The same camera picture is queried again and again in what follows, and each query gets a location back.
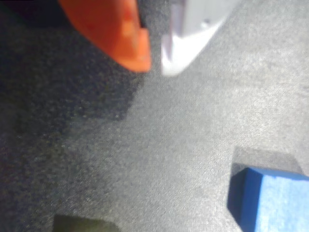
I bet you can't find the black felt mat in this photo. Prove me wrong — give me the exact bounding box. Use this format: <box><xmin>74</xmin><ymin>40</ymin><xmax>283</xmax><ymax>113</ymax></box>
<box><xmin>0</xmin><ymin>0</ymin><xmax>309</xmax><ymax>232</ymax></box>

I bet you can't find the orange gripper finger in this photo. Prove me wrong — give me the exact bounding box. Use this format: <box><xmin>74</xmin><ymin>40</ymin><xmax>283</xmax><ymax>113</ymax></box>
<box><xmin>57</xmin><ymin>0</ymin><xmax>152</xmax><ymax>73</ymax></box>

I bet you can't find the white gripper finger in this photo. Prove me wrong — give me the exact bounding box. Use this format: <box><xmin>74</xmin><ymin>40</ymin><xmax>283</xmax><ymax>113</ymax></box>
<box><xmin>161</xmin><ymin>0</ymin><xmax>239</xmax><ymax>77</ymax></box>

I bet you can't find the blue wooden cube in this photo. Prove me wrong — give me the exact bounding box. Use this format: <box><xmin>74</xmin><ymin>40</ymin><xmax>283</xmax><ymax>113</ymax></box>
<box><xmin>226</xmin><ymin>168</ymin><xmax>309</xmax><ymax>232</ymax></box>

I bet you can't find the yellow wooden cube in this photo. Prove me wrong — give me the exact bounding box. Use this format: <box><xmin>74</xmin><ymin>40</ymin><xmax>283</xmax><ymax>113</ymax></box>
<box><xmin>52</xmin><ymin>214</ymin><xmax>120</xmax><ymax>232</ymax></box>

